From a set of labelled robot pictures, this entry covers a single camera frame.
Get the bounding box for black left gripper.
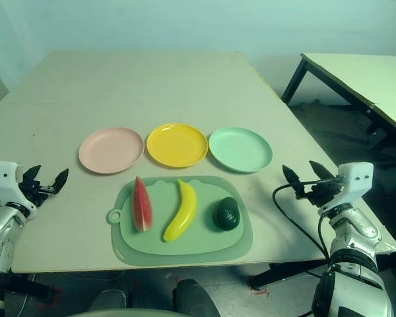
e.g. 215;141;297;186
18;165;70;208

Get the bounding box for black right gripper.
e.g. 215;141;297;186
282;160;346;209

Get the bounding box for dark green avocado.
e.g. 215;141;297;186
212;197;241;231

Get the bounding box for watermelon slice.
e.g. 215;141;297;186
131;176;154;233

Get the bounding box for yellow banana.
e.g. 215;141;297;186
162;178;198;243

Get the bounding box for pink plate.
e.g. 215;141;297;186
78;127;145;175

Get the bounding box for mint green plate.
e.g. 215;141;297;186
208;127;273;174

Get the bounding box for black table foot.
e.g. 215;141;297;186
250;259;324;288
6;273;53;303

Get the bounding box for clear plastic sheet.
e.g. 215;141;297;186
376;237;396;255

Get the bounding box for side table with black legs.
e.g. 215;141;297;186
280;52;396;139

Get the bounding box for yellow plate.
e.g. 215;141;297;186
146;123;209;168

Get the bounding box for green cutting board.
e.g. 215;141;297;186
106;175;253;265

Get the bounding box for grey robot left leg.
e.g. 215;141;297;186
88;289;129;313

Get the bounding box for grey robot leg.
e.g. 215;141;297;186
173;279;218;317
88;289;129;313

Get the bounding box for grey robot torso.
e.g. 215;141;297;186
69;308;172;317

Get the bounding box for grey robot right leg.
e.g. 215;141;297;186
173;279;218;317

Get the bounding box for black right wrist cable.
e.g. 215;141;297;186
272;178;346;262

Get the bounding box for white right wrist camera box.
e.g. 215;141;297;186
318;161;374;215

